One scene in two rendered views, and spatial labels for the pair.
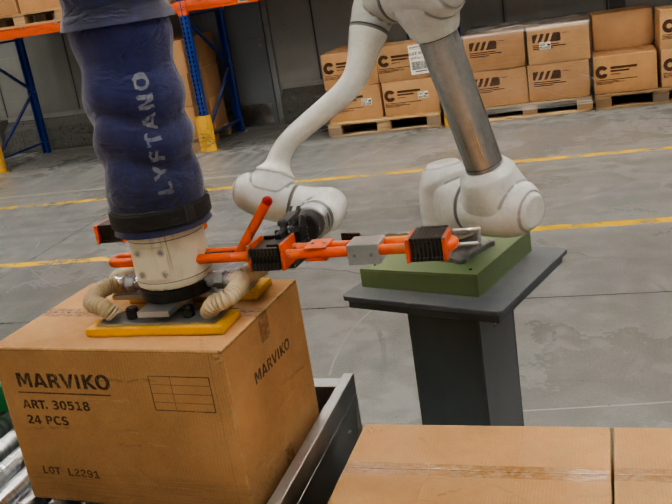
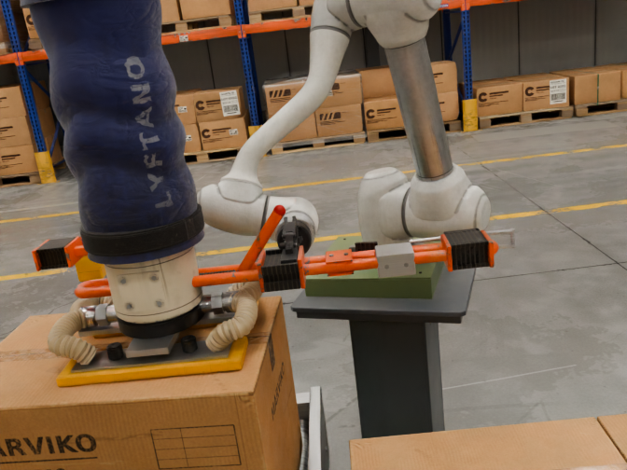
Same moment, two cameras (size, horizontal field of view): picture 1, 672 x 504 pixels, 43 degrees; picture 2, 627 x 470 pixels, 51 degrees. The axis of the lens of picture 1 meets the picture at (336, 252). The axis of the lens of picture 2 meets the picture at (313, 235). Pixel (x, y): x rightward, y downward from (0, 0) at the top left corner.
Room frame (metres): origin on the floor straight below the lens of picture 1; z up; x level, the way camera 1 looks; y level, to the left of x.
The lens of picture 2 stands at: (0.65, 0.40, 1.52)
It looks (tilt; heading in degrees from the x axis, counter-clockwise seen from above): 18 degrees down; 344
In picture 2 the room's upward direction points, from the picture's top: 7 degrees counter-clockwise
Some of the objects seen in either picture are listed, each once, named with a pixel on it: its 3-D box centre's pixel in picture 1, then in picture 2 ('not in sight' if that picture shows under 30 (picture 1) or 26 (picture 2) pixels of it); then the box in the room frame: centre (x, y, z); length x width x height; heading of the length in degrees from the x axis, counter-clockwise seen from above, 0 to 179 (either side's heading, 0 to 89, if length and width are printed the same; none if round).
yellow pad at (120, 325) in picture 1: (161, 316); (153, 353); (1.79, 0.40, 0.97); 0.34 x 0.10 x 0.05; 70
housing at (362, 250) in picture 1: (367, 250); (395, 259); (1.72, -0.06, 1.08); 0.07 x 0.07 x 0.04; 70
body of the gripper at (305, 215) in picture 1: (302, 230); (294, 242); (1.94, 0.07, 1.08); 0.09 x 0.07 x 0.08; 161
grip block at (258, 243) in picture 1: (272, 252); (282, 269); (1.79, 0.14, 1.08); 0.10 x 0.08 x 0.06; 160
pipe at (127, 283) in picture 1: (177, 284); (161, 312); (1.88, 0.37, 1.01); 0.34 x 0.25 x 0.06; 70
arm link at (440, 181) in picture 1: (449, 197); (386, 204); (2.38, -0.34, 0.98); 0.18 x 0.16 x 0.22; 36
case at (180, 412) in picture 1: (165, 387); (142, 432); (1.91, 0.46, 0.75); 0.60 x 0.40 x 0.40; 67
